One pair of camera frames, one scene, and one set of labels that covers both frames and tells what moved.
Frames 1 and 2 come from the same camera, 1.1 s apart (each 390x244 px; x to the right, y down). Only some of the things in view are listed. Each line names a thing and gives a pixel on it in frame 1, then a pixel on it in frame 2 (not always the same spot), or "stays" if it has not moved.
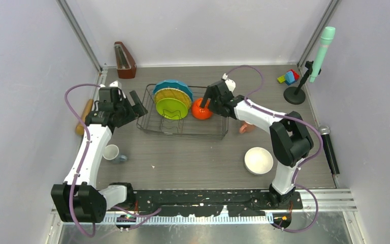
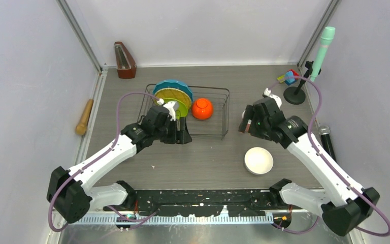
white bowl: (258, 160) stays
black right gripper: (208, 95) to (250, 113)
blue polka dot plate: (173, 84) stays
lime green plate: (171, 108) stays
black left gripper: (132, 114) to (180, 136)
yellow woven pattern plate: (173, 93) stays
